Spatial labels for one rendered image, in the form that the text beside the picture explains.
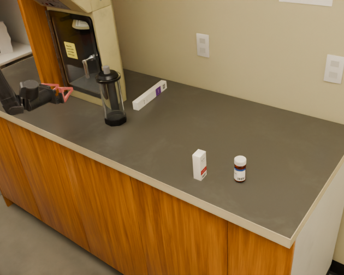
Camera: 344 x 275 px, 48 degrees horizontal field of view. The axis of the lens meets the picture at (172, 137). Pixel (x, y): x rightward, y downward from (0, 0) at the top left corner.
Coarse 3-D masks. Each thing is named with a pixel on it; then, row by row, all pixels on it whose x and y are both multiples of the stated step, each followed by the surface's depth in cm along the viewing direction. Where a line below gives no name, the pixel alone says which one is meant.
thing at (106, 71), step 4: (104, 68) 163; (108, 68) 163; (100, 72) 166; (104, 72) 164; (108, 72) 164; (112, 72) 165; (116, 72) 166; (100, 76) 163; (104, 76) 162; (108, 76) 162; (112, 76) 163; (116, 76) 164
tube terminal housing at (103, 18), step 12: (96, 0) 162; (108, 0) 167; (72, 12) 171; (96, 12) 164; (108, 12) 169; (96, 24) 166; (108, 24) 171; (96, 36) 168; (108, 36) 173; (108, 48) 175; (108, 60) 177; (120, 60) 187; (120, 72) 186; (120, 84) 188; (84, 96) 197
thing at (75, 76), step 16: (64, 16) 173; (80, 16) 167; (64, 32) 179; (80, 32) 172; (64, 48) 185; (80, 48) 177; (96, 48) 171; (64, 64) 192; (80, 64) 184; (96, 64) 176; (80, 80) 190; (96, 96) 188
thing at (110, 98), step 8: (104, 80) 162; (112, 80) 162; (104, 88) 165; (112, 88) 165; (120, 88) 169; (104, 96) 167; (112, 96) 167; (120, 96) 169; (104, 104) 170; (112, 104) 169; (120, 104) 171; (104, 112) 173; (112, 112) 171; (120, 112) 172; (112, 120) 173
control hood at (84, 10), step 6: (60, 0) 158; (66, 0) 155; (72, 0) 153; (78, 0) 155; (84, 0) 157; (72, 6) 160; (78, 6) 156; (84, 6) 158; (90, 6) 161; (84, 12) 161; (90, 12) 162
